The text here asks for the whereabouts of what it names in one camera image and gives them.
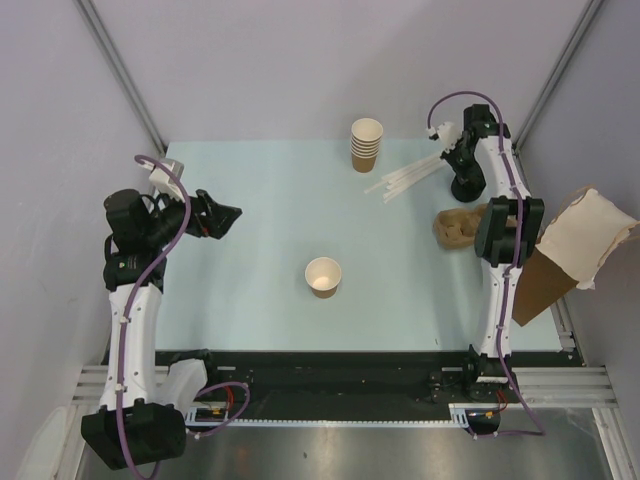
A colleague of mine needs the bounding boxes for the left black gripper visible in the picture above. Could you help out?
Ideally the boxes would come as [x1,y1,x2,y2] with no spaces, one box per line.
[145,183,241,247]

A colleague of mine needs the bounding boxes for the brown paper coffee cup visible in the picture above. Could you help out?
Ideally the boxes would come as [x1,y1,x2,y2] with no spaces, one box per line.
[304,257,342,299]

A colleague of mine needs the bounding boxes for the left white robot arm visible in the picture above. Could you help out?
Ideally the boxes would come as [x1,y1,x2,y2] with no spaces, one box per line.
[81,189,242,470]

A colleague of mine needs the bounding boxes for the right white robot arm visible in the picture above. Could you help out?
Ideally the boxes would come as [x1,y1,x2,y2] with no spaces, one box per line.
[442,104,545,401]

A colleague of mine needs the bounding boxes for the brown paper takeout bag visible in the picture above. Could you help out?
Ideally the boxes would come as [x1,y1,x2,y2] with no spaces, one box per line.
[513,186,639,326]

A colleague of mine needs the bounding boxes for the bundle of white straws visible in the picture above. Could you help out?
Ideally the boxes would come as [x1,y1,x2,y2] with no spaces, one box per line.
[364,154,446,204]

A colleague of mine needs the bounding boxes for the brown cardboard cup carrier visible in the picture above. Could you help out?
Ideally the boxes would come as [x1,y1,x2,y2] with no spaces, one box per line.
[433,204,487,250]

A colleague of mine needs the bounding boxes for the stack of brown paper cups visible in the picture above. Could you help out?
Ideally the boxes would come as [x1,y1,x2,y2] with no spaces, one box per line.
[351,118,384,173]

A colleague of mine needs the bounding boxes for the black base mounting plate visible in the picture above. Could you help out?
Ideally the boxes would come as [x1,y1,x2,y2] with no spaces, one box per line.
[104,349,581,421]

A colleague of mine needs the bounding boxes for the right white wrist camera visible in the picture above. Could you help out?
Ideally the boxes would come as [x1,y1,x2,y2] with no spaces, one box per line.
[426,121,461,150]

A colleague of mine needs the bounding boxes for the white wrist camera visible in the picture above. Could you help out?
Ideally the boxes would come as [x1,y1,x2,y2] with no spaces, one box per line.
[149,159,184,202]
[426,121,461,150]

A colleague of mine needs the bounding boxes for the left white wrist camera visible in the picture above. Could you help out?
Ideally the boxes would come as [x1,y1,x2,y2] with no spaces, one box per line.
[149,159,184,202]

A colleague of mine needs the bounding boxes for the white slotted cable duct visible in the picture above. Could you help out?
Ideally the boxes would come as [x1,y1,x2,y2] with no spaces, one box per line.
[185,404,469,431]

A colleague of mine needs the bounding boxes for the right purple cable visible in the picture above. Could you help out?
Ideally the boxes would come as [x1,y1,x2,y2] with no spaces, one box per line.
[425,90,546,436]

